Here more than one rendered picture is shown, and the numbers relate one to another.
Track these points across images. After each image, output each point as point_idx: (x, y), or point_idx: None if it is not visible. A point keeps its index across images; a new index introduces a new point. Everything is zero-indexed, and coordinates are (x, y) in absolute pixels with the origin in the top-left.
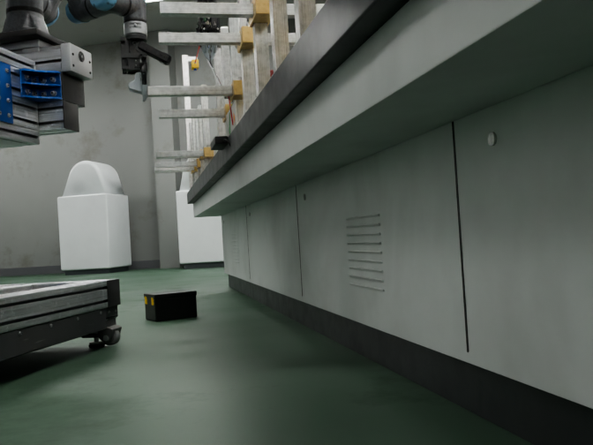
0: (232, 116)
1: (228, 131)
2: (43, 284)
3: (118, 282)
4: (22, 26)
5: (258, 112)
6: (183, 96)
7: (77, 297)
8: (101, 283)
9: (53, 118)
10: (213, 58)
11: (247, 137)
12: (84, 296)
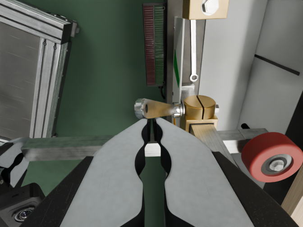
0: None
1: (176, 35)
2: (4, 22)
3: (65, 25)
4: None
5: (164, 222)
6: (93, 136)
7: (57, 79)
8: (60, 52)
9: None
10: None
11: (163, 184)
12: (59, 72)
